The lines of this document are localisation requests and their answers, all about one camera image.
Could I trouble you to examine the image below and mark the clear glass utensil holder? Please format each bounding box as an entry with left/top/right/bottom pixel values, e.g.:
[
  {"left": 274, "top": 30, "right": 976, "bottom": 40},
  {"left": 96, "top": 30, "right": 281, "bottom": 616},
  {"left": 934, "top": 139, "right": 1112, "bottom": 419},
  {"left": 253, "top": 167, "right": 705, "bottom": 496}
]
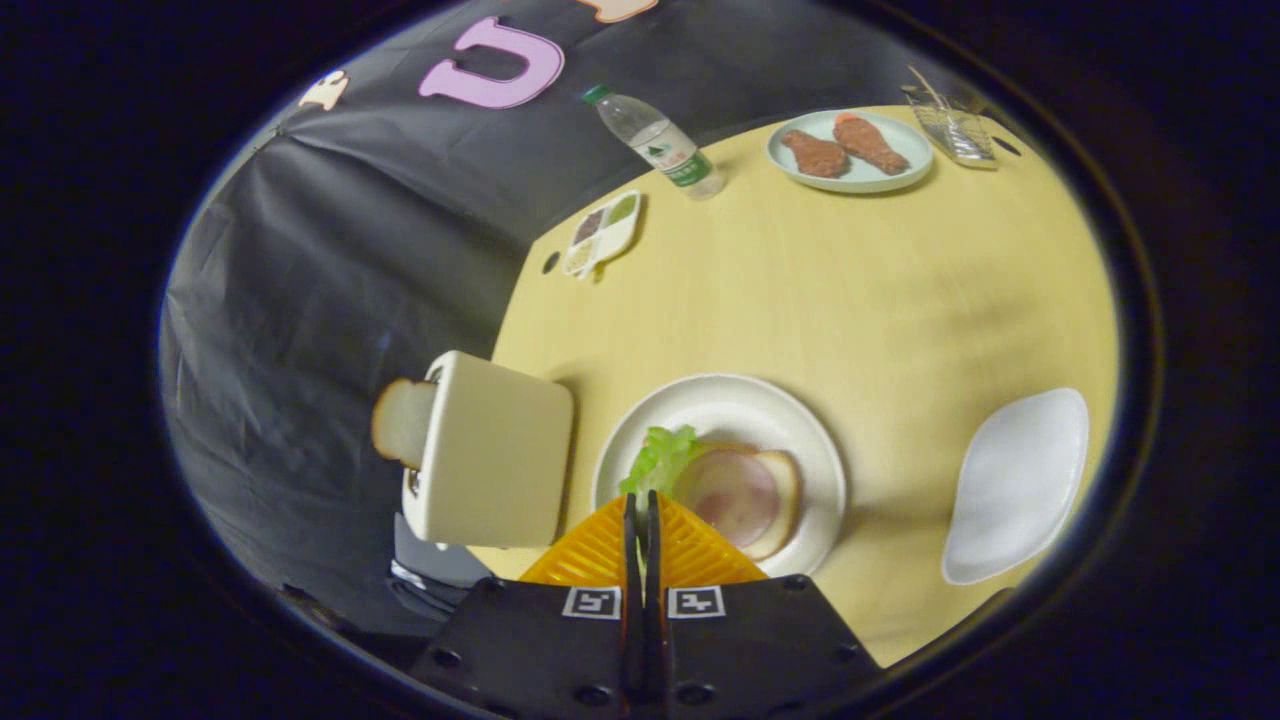
[{"left": 903, "top": 83, "right": 1000, "bottom": 170}]

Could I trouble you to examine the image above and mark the white oval dish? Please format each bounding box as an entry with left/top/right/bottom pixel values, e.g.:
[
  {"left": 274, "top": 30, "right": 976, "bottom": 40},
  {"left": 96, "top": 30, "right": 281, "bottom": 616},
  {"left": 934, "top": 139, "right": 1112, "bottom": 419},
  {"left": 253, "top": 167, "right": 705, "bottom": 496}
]
[{"left": 941, "top": 387, "right": 1090, "bottom": 587}]

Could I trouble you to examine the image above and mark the clear plastic water bottle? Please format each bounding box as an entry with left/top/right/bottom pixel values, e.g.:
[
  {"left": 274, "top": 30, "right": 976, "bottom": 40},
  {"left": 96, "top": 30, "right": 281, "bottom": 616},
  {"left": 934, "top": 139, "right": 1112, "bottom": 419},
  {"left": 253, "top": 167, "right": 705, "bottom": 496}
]
[{"left": 582, "top": 84, "right": 726, "bottom": 201}]

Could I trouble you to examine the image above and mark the thin wooden stick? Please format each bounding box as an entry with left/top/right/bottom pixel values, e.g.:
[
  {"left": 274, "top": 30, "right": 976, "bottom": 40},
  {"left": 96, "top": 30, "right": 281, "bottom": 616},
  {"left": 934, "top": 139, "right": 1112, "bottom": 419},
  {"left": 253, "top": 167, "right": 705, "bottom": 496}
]
[{"left": 907, "top": 65, "right": 951, "bottom": 111}]

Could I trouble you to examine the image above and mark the toasted bread slice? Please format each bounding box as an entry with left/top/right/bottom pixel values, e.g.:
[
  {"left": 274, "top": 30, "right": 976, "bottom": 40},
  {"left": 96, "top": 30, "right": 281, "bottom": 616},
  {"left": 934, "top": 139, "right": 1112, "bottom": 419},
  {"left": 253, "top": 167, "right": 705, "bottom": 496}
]
[{"left": 371, "top": 378, "right": 439, "bottom": 471}]

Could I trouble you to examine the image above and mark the dark brown meat piece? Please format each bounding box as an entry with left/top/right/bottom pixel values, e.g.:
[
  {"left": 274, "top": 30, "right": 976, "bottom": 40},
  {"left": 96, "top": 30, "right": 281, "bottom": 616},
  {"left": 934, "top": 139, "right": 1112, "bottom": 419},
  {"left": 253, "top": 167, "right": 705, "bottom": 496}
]
[{"left": 780, "top": 128, "right": 852, "bottom": 180}]

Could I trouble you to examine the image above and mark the green lettuce leaf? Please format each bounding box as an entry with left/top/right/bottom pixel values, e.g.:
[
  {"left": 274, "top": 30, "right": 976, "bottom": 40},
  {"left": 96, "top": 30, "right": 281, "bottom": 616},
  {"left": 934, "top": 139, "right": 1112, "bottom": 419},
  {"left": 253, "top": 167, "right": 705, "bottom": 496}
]
[{"left": 618, "top": 425, "right": 713, "bottom": 521}]

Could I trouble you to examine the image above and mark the light blue round plate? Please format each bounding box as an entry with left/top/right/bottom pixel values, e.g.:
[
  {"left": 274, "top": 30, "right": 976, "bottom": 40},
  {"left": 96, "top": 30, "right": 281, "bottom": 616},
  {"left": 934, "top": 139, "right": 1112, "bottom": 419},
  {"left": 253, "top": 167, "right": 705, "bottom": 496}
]
[{"left": 766, "top": 108, "right": 934, "bottom": 194}]

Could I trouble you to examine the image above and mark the cream toaster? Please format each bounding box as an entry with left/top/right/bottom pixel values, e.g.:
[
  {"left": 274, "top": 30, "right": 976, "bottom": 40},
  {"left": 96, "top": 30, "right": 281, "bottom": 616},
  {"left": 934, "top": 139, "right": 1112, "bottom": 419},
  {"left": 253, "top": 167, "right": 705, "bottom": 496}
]
[{"left": 402, "top": 350, "right": 576, "bottom": 549}]

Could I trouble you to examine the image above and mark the white divided seasoning dish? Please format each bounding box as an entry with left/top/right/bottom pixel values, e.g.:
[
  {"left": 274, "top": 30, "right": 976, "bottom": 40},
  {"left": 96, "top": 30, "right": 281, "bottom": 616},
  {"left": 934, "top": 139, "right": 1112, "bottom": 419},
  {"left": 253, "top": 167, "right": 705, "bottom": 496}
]
[{"left": 561, "top": 190, "right": 642, "bottom": 280}]

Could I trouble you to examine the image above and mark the bread slice under ham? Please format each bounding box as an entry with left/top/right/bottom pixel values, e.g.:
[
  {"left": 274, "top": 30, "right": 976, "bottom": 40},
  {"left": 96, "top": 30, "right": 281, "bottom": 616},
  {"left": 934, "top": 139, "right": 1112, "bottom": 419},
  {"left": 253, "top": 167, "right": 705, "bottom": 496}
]
[{"left": 700, "top": 442, "right": 803, "bottom": 562}]

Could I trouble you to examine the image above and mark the brown meat piece orange tip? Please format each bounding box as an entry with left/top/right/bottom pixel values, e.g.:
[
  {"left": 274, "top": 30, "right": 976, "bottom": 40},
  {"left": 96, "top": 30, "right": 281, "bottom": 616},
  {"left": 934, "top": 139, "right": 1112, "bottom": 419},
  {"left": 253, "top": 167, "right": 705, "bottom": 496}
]
[{"left": 833, "top": 111, "right": 911, "bottom": 177}]

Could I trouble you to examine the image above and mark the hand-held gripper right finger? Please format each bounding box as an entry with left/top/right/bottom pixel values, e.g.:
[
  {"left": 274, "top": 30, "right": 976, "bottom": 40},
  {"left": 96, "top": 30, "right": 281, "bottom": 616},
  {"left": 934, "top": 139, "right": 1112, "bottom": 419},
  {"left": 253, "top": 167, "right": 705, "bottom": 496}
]
[{"left": 645, "top": 490, "right": 886, "bottom": 720}]

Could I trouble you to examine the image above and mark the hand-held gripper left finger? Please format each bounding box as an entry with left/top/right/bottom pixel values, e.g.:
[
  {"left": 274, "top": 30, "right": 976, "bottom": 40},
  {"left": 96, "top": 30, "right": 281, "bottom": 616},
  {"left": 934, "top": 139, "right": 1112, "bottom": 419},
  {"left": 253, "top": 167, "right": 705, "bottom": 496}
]
[{"left": 410, "top": 492, "right": 649, "bottom": 720}]

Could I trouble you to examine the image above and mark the pink ham slice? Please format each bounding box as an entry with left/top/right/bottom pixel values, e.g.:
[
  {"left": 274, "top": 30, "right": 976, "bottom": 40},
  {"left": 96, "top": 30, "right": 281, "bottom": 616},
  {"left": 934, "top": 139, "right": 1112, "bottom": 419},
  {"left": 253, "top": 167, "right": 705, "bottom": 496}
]
[{"left": 672, "top": 447, "right": 781, "bottom": 549}]

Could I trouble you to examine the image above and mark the large white round plate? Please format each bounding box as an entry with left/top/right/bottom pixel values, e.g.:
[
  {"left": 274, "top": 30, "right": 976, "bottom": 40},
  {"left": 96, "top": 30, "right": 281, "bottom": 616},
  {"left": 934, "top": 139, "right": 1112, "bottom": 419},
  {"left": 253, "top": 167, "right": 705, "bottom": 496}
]
[{"left": 591, "top": 373, "right": 848, "bottom": 579}]

